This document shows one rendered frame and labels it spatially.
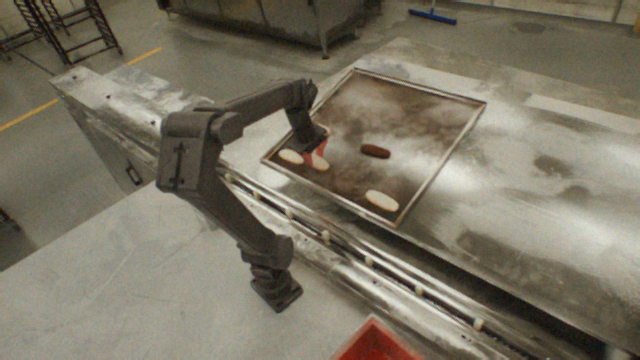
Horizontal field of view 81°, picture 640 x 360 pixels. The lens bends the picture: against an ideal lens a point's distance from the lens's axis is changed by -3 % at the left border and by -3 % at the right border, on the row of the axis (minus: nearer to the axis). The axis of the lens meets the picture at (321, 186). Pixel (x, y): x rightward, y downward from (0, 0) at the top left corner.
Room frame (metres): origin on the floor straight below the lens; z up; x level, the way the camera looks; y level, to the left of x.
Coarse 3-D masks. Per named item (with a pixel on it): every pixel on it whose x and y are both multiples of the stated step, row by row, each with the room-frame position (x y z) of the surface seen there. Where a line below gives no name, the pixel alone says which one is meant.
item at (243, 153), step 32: (352, 64) 1.66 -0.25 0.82; (416, 64) 1.55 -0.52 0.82; (448, 64) 1.49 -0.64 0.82; (480, 64) 1.44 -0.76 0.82; (320, 96) 1.43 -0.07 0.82; (544, 96) 1.13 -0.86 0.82; (576, 96) 1.10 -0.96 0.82; (608, 96) 1.06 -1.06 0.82; (256, 128) 1.29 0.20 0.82; (288, 128) 1.25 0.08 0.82; (224, 160) 1.13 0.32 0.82; (256, 160) 1.09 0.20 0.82; (288, 192) 0.90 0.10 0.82; (352, 224) 0.72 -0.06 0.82; (416, 256) 0.57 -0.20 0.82; (480, 288) 0.45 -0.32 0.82; (512, 320) 0.36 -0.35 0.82; (544, 320) 0.34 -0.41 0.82; (576, 352) 0.27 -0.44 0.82; (608, 352) 0.25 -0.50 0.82
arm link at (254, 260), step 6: (252, 258) 0.55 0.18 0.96; (258, 258) 0.55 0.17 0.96; (264, 258) 0.54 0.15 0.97; (252, 264) 0.55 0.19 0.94; (258, 264) 0.55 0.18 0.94; (264, 264) 0.54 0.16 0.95; (252, 270) 0.55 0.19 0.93; (258, 270) 0.54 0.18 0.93; (264, 270) 0.53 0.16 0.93; (270, 270) 0.53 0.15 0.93; (276, 270) 0.55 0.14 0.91; (258, 276) 0.54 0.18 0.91; (264, 276) 0.53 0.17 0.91; (270, 276) 0.53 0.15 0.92
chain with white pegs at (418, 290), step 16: (224, 176) 1.01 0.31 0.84; (256, 192) 0.87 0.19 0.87; (288, 208) 0.78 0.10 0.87; (304, 224) 0.73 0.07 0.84; (368, 256) 0.56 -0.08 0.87; (384, 272) 0.53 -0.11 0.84; (416, 288) 0.45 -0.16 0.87; (464, 320) 0.37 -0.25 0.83; (480, 320) 0.35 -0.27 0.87; (496, 336) 0.32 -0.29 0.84
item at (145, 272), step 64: (64, 256) 0.81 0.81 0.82; (128, 256) 0.76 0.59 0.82; (192, 256) 0.71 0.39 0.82; (0, 320) 0.62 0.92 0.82; (64, 320) 0.58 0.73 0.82; (128, 320) 0.55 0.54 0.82; (192, 320) 0.51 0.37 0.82; (256, 320) 0.48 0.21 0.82; (320, 320) 0.45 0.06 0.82; (384, 320) 0.42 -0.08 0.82
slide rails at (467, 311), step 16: (240, 176) 0.98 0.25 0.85; (240, 192) 0.91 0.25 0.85; (272, 208) 0.81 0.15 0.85; (320, 224) 0.71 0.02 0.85; (320, 240) 0.66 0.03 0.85; (352, 256) 0.59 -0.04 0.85; (400, 272) 0.51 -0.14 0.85; (400, 288) 0.47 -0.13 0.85; (432, 288) 0.45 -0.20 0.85; (432, 304) 0.42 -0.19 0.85; (448, 304) 0.41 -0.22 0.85; (464, 304) 0.40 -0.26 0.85; (448, 320) 0.37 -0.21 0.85; (480, 336) 0.33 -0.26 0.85; (512, 336) 0.31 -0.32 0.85; (512, 352) 0.28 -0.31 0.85; (544, 352) 0.27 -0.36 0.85
